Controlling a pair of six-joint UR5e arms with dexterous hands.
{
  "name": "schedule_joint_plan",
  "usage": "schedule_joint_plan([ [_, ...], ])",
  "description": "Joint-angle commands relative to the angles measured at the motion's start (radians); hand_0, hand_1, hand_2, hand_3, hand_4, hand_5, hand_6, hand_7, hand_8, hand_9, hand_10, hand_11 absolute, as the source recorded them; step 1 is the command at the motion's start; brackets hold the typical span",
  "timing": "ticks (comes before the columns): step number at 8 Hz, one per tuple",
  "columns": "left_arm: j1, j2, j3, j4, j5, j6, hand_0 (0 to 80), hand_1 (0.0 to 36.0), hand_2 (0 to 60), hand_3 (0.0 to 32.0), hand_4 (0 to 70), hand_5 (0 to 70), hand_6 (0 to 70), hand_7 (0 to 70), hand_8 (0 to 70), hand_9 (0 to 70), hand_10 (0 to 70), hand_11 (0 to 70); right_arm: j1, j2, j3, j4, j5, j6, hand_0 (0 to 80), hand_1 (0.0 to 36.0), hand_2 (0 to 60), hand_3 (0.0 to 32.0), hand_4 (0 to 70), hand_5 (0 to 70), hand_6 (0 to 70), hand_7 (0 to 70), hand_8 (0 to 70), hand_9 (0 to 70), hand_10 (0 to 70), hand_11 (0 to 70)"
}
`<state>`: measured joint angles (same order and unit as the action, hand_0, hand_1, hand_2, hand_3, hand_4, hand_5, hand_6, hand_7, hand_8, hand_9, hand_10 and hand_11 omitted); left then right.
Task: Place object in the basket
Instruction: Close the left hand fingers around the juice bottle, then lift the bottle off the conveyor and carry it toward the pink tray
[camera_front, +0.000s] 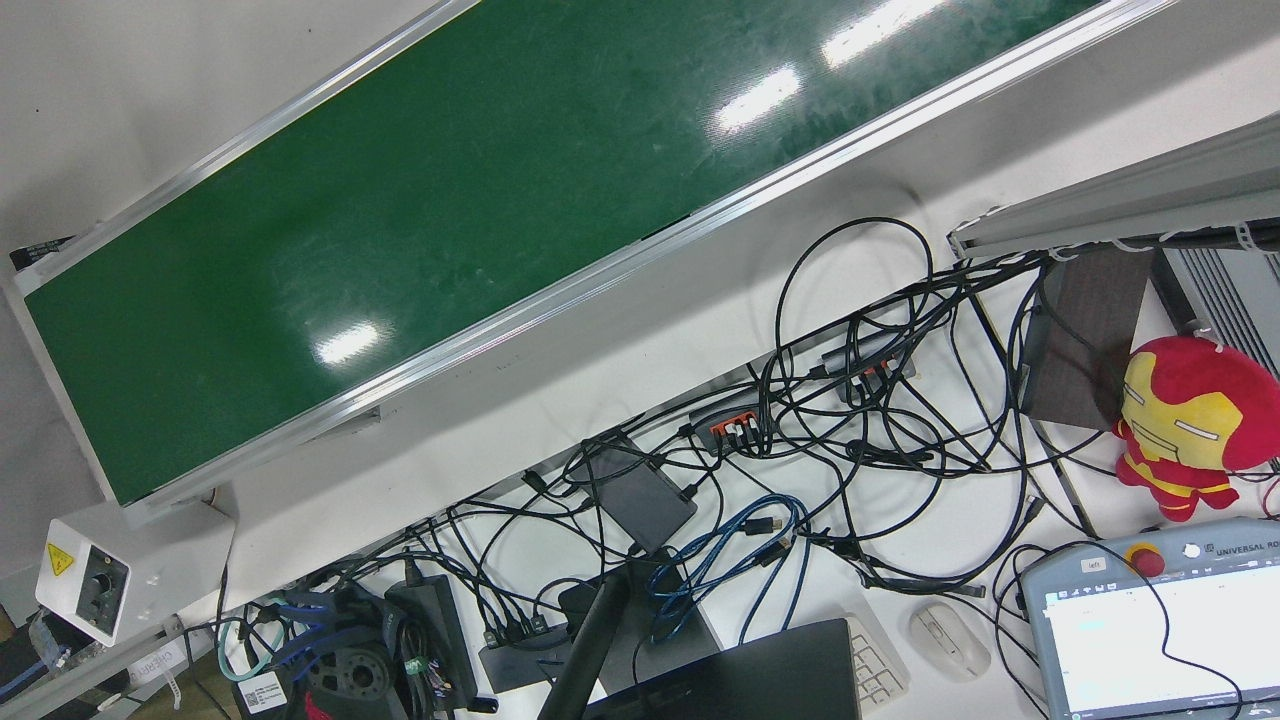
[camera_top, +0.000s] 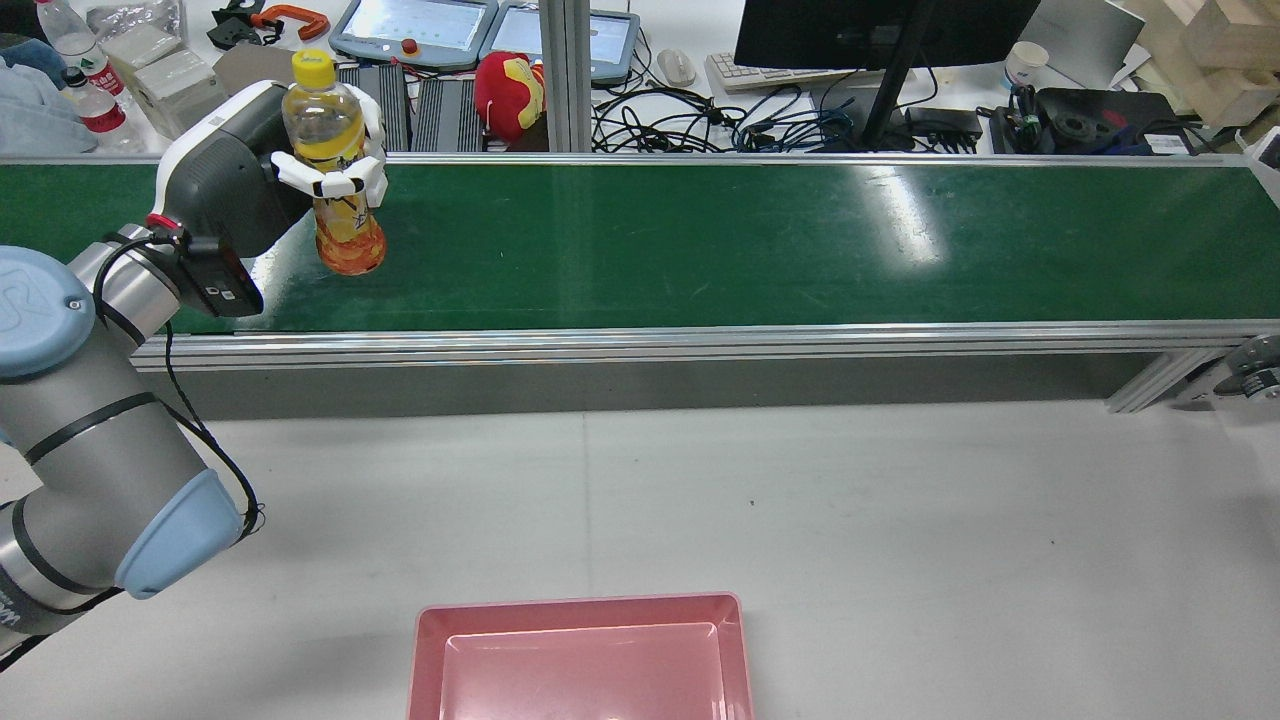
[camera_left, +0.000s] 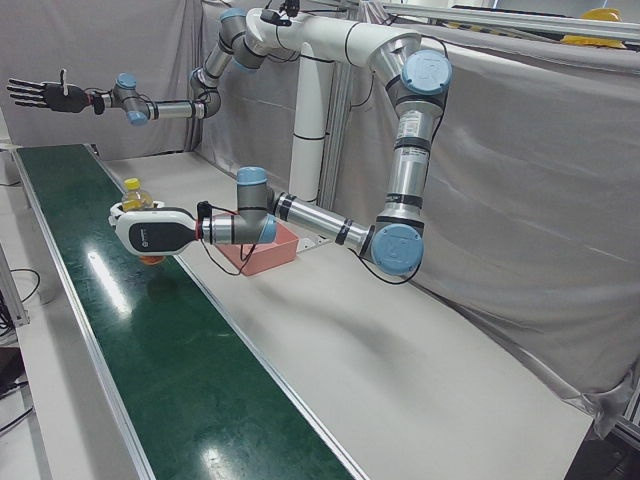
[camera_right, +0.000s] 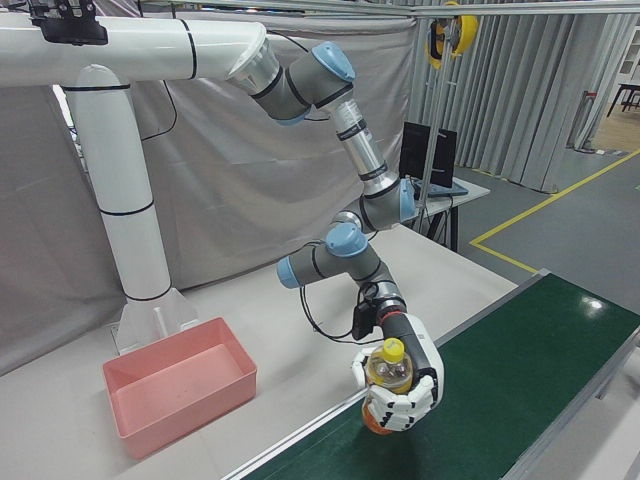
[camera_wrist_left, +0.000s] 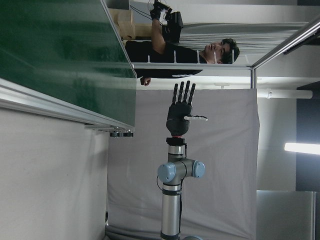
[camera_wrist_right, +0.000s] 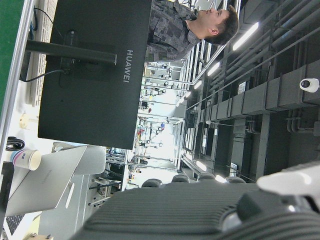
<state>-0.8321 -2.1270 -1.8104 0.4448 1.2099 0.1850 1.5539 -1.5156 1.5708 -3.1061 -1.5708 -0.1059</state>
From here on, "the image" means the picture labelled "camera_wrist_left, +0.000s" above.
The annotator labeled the black box device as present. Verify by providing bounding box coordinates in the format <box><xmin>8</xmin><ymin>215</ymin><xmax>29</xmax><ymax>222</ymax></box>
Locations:
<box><xmin>161</xmin><ymin>11</ymin><xmax>185</xmax><ymax>44</ymax></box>

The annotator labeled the person's gloved right hand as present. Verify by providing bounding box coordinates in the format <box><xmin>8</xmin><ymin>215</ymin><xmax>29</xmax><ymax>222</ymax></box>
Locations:
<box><xmin>150</xmin><ymin>0</ymin><xmax>174</xmax><ymax>21</ymax></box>

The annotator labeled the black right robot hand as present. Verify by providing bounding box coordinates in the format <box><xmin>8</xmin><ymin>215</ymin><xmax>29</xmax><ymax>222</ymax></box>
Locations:
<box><xmin>165</xmin><ymin>80</ymin><xmax>209</xmax><ymax>137</ymax></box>

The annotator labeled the grey cabinet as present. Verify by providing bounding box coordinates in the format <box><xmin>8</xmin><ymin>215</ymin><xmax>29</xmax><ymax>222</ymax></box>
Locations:
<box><xmin>256</xmin><ymin>190</ymin><xmax>318</xmax><ymax>240</ymax></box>

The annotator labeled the person in black shirt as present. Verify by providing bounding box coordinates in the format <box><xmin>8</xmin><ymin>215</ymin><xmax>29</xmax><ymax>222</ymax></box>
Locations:
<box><xmin>124</xmin><ymin>37</ymin><xmax>241</xmax><ymax>81</ymax></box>

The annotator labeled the fluorescent light tube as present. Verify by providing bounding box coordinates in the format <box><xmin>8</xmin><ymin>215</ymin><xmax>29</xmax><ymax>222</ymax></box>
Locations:
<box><xmin>284</xmin><ymin>141</ymin><xmax>320</xmax><ymax>153</ymax></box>

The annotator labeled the cardboard box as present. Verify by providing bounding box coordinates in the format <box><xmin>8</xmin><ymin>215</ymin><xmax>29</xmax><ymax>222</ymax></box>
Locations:
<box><xmin>108</xmin><ymin>8</ymin><xmax>154</xmax><ymax>41</ymax></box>

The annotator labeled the grey curtain cloth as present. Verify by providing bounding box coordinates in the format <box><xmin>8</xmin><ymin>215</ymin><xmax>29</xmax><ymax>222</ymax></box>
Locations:
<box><xmin>105</xmin><ymin>88</ymin><xmax>261</xmax><ymax>240</ymax></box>

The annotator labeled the person's right forearm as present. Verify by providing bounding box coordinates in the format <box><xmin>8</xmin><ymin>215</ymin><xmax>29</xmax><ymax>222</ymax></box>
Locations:
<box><xmin>150</xmin><ymin>18</ymin><xmax>168</xmax><ymax>55</ymax></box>

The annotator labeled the aluminium cage frame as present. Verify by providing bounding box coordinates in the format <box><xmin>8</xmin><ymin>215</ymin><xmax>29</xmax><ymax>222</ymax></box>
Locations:
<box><xmin>129</xmin><ymin>17</ymin><xmax>320</xmax><ymax>90</ymax></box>

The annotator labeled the person's bare left hand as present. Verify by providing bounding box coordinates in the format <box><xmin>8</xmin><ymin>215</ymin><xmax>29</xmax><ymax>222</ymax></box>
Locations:
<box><xmin>139</xmin><ymin>76</ymin><xmax>153</xmax><ymax>87</ymax></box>

